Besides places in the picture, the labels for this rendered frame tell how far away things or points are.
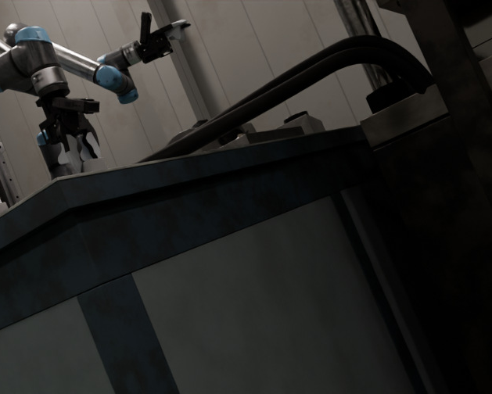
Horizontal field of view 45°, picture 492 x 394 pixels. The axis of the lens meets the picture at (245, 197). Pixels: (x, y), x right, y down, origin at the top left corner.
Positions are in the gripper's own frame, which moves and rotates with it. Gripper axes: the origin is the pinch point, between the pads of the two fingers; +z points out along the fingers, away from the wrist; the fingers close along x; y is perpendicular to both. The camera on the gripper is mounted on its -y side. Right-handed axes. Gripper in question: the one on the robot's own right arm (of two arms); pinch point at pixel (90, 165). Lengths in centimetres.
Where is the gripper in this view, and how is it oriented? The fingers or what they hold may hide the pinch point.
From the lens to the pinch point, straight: 142.5
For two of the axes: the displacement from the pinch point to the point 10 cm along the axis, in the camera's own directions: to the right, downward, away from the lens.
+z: 3.9, 9.2, -0.6
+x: -5.3, 1.6, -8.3
